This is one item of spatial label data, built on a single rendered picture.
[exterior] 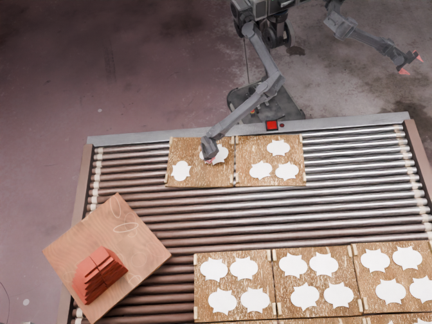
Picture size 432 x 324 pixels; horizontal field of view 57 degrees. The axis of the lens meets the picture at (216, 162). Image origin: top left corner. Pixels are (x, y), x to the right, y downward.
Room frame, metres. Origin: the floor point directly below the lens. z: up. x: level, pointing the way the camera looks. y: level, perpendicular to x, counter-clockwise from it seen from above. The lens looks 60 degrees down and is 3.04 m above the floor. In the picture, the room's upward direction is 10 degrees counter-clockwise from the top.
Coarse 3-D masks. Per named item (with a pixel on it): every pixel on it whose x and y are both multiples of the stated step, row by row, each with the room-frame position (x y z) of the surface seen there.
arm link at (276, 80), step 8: (248, 24) 1.74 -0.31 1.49; (248, 32) 1.69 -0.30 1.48; (256, 40) 1.63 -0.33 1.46; (256, 48) 1.59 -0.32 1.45; (264, 48) 1.56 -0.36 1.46; (264, 56) 1.52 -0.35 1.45; (264, 64) 1.47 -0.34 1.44; (272, 64) 1.45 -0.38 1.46; (272, 72) 1.40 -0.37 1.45; (280, 72) 1.41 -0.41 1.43; (272, 80) 1.35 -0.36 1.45; (280, 80) 1.36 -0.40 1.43; (272, 88) 1.33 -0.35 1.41
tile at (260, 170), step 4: (256, 164) 1.16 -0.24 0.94; (260, 164) 1.15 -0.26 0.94; (264, 164) 1.15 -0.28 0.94; (268, 164) 1.14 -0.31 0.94; (252, 168) 1.13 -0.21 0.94; (256, 168) 1.13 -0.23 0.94; (260, 168) 1.12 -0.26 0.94; (264, 168) 1.12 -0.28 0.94; (268, 168) 1.11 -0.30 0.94; (252, 172) 1.11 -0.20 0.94; (256, 172) 1.10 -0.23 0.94; (260, 172) 1.10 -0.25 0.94; (264, 172) 1.09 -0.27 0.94; (268, 172) 1.09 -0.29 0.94; (252, 176) 1.08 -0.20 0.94; (256, 176) 1.07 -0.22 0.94; (260, 176) 1.07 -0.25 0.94; (264, 176) 1.07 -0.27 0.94; (268, 176) 1.06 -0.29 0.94
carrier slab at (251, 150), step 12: (240, 144) 1.32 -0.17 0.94; (252, 144) 1.31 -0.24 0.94; (264, 144) 1.29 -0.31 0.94; (288, 144) 1.26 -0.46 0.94; (300, 144) 1.25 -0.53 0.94; (240, 156) 1.23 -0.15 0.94; (252, 156) 1.22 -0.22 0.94; (264, 156) 1.20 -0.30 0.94; (276, 156) 1.19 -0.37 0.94; (288, 156) 1.18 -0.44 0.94; (300, 156) 1.16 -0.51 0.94; (240, 168) 1.15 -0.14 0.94; (276, 168) 1.11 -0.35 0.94; (300, 168) 1.08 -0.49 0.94; (240, 180) 1.07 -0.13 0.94; (252, 180) 1.06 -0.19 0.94; (264, 180) 1.05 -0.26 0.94; (276, 180) 1.03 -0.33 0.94; (288, 180) 1.02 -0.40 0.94; (300, 180) 1.01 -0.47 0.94
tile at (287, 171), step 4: (284, 164) 1.12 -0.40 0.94; (288, 164) 1.12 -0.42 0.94; (280, 168) 1.10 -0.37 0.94; (284, 168) 1.09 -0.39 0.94; (288, 168) 1.09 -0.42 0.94; (292, 168) 1.08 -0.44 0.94; (296, 168) 1.08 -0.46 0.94; (276, 172) 1.08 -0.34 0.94; (280, 172) 1.07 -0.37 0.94; (284, 172) 1.07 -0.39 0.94; (288, 172) 1.06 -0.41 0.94; (292, 172) 1.06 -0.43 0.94; (296, 172) 1.06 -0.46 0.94; (276, 176) 1.06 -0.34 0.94; (280, 176) 1.05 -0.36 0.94; (284, 176) 1.04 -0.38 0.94; (288, 176) 1.04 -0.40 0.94; (292, 176) 1.03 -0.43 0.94; (284, 180) 1.02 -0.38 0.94
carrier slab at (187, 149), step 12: (180, 144) 1.40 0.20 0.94; (192, 144) 1.38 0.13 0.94; (228, 144) 1.33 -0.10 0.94; (168, 156) 1.32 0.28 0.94; (180, 156) 1.31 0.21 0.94; (192, 156) 1.29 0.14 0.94; (228, 156) 1.25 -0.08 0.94; (168, 168) 1.23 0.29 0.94; (192, 168) 1.21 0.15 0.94; (204, 168) 1.19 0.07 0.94; (216, 168) 1.18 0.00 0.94; (228, 168) 1.16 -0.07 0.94; (168, 180) 1.15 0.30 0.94; (192, 180) 1.13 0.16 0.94; (204, 180) 1.11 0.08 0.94; (216, 180) 1.10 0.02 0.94; (228, 180) 1.09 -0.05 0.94
